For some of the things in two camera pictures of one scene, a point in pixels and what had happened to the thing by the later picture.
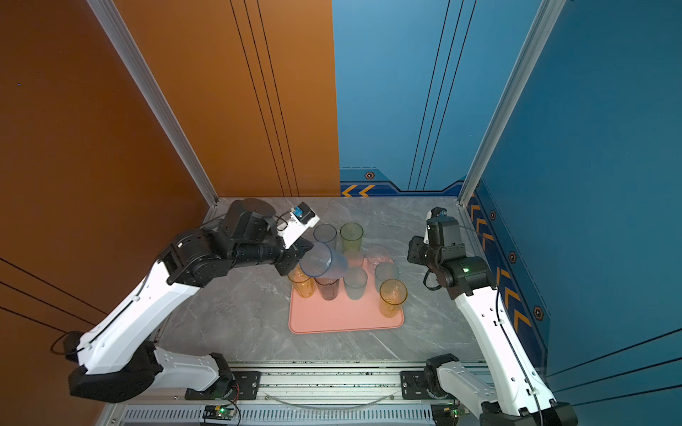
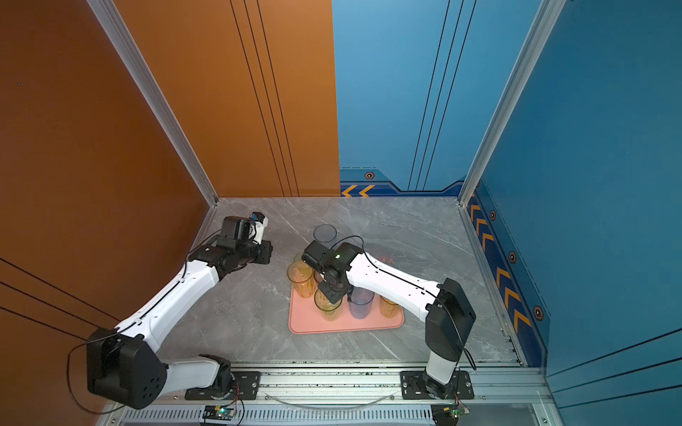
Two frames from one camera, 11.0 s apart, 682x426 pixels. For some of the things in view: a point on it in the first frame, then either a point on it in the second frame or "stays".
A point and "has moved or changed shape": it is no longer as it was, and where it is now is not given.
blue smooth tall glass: (326, 233) stays
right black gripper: (415, 246) to (331, 296)
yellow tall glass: (303, 284) stays
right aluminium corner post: (546, 16) stays
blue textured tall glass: (320, 261) has moved or changed shape
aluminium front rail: (308, 397) stays
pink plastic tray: (343, 314) stays
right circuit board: (448, 414) stays
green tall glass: (352, 233) to (329, 309)
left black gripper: (293, 253) to (267, 248)
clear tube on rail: (325, 407) stays
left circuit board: (218, 413) stays
